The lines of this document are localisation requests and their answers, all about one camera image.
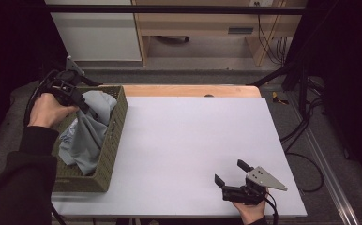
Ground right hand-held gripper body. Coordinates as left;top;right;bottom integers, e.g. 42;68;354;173
221;165;289;206

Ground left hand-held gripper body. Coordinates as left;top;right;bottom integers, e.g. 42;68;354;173
39;55;87;107

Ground grey cloth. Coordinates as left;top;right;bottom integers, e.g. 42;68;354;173
57;90;118;177

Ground olive green woven basket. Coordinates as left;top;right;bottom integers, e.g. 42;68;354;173
51;85;128;193

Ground person's right hand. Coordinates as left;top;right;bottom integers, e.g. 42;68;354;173
232;187;270;225

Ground person's left hand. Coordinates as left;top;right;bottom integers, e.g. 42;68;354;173
27;92;80;128

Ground white table board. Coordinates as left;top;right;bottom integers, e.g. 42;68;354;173
51;96;309;218

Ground white cabinet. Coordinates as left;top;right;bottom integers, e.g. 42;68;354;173
43;0;143;63

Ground yellow and black tool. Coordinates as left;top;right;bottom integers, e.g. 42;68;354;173
271;91;290;106

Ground black stand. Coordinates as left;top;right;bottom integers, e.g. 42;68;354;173
246;0;342;118

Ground black horizontal bar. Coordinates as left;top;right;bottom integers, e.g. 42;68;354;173
43;4;309;16

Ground wooden desk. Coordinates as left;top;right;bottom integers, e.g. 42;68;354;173
130;0;309;68

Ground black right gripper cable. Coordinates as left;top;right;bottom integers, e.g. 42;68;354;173
264;190;279;225

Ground black floor cable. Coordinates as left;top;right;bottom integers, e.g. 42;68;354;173
279;78;325;193

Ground metal floor rail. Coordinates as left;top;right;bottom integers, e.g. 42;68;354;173
286;90;362;225

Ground black hanging cables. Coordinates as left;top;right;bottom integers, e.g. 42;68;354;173
255;2;288;67

